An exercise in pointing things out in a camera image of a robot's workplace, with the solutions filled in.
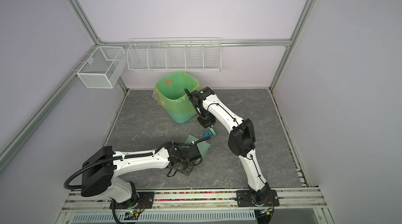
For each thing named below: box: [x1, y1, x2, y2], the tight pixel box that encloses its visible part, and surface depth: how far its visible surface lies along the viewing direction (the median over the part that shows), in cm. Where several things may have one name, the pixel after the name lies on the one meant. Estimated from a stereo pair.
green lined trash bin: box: [152, 71, 204, 124], surface depth 95 cm
